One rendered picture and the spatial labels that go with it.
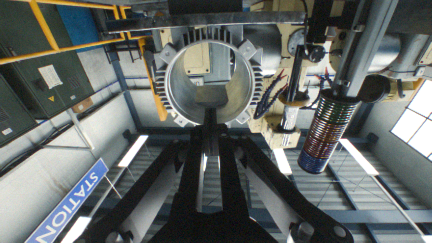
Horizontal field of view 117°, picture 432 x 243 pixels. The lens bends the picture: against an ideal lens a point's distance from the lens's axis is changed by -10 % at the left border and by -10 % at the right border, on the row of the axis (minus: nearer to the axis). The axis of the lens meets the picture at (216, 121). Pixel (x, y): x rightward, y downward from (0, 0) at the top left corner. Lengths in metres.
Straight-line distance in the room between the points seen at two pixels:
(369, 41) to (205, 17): 0.23
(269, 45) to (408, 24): 0.38
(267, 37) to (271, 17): 0.47
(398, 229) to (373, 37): 6.34
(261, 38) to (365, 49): 0.45
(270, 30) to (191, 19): 0.54
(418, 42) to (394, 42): 0.12
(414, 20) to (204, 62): 0.56
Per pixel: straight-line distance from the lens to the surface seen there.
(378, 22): 0.32
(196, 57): 0.63
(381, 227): 6.28
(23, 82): 3.21
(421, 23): 0.55
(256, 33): 0.71
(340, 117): 0.34
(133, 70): 7.20
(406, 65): 1.21
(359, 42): 0.32
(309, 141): 0.38
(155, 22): 0.24
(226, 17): 0.24
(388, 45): 1.08
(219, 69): 0.65
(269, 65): 0.72
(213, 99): 0.38
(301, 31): 1.00
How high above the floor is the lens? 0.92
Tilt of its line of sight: 33 degrees up
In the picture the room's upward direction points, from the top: 177 degrees clockwise
